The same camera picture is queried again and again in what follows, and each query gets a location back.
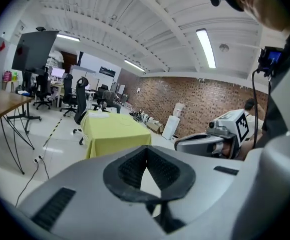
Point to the yellow black floor tape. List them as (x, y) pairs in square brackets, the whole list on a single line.
[(53, 131)]

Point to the large black display on stand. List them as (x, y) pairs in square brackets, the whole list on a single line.
[(34, 50)]

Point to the white water dispenser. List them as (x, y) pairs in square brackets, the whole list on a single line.
[(171, 126)]

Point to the long ceiling light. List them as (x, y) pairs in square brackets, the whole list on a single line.
[(134, 65), (68, 37), (206, 47)]

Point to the pink basket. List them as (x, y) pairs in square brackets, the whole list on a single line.
[(7, 76)]

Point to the computer monitor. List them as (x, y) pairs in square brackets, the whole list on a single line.
[(57, 72)]

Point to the black chest device blue screen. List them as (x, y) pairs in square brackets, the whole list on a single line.
[(267, 59)]

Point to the small white extension socket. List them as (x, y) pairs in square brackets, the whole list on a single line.
[(38, 158)]

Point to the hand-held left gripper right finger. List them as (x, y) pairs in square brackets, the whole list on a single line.
[(210, 189)]

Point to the black wall screen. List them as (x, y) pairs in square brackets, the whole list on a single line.
[(107, 72)]

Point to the person's right hand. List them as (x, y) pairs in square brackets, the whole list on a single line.
[(227, 151)]

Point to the black office chair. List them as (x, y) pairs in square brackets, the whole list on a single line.
[(102, 87), (81, 96), (68, 91), (43, 89)]

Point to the round ceiling fixture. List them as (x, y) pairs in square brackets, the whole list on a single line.
[(224, 47)]

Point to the person's right forearm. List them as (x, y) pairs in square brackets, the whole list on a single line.
[(246, 150)]

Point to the row of white round devices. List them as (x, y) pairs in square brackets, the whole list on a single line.
[(144, 117)]

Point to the brown door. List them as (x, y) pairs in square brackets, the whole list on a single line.
[(68, 60)]

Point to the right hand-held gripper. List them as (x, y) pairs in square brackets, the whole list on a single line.
[(237, 126)]

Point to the white paper sheet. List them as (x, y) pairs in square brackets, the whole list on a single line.
[(138, 90)]

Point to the green cloth covered table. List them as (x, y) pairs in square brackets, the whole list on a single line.
[(114, 134)]

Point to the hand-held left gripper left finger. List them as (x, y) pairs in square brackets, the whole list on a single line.
[(89, 184)]

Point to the person's face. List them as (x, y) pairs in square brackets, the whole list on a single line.
[(265, 1)]

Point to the cardboard box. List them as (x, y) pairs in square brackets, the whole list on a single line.
[(156, 127)]

